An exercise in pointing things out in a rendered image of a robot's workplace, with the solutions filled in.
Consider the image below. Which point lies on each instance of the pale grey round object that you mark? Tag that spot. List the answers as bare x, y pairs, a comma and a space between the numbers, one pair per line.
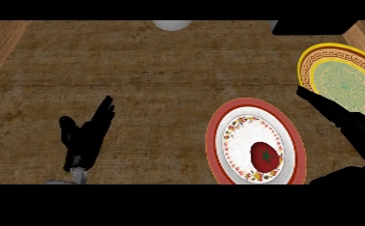
171, 24

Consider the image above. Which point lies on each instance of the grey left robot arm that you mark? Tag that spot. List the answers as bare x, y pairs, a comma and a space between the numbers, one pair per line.
77, 175

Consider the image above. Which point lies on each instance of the black appliance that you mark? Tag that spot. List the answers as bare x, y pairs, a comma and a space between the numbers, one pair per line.
310, 27

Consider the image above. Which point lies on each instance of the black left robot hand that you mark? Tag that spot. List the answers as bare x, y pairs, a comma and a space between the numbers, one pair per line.
84, 136

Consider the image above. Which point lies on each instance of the red tomato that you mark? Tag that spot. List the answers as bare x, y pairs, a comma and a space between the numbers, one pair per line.
265, 156

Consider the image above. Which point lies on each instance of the yellow rimmed green plate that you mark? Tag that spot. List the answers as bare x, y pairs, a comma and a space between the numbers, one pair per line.
338, 75

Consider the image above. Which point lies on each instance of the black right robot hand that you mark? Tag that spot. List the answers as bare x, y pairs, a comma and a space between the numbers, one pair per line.
340, 117

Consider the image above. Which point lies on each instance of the red rimmed white plate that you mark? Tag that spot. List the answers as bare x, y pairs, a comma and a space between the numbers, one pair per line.
256, 141

